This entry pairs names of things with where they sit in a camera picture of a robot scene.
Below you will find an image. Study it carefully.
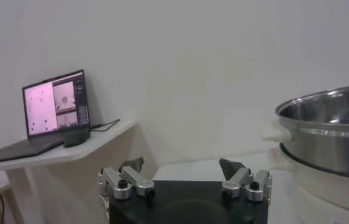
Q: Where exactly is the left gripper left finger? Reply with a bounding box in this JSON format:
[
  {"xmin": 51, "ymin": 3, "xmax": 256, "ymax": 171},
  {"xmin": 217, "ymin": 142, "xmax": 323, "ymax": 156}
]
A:
[{"xmin": 97, "ymin": 156, "xmax": 156, "ymax": 201}]

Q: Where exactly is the black open laptop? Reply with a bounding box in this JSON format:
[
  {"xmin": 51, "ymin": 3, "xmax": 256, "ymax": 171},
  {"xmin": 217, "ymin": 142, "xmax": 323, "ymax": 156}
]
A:
[{"xmin": 0, "ymin": 69, "xmax": 92, "ymax": 166}]

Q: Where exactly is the black laptop power cable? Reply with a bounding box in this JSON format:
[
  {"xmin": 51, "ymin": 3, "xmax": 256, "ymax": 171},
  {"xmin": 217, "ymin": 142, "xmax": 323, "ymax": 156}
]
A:
[{"xmin": 90, "ymin": 119, "xmax": 122, "ymax": 133}]

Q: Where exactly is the white side table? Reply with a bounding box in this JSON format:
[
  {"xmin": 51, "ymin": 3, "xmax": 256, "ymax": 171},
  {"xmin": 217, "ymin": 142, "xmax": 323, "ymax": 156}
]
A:
[{"xmin": 0, "ymin": 119, "xmax": 137, "ymax": 224}]

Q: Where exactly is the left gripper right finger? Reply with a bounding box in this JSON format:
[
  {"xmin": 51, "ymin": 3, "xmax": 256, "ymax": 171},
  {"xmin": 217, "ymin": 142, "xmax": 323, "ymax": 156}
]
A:
[{"xmin": 218, "ymin": 158, "xmax": 273, "ymax": 203}]

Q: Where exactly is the stainless steel steamer basket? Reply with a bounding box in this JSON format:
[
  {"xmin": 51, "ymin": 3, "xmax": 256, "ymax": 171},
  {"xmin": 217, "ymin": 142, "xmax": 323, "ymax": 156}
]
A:
[{"xmin": 275, "ymin": 84, "xmax": 349, "ymax": 181}]

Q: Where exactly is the black computer mouse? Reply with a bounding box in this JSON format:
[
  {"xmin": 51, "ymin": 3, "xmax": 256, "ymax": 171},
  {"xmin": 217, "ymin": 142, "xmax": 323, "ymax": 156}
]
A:
[{"xmin": 63, "ymin": 128, "xmax": 91, "ymax": 149}]

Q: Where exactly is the cream electric cooker base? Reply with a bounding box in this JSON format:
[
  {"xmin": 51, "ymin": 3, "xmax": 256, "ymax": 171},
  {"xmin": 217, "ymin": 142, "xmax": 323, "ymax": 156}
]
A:
[{"xmin": 261, "ymin": 121, "xmax": 349, "ymax": 224}]

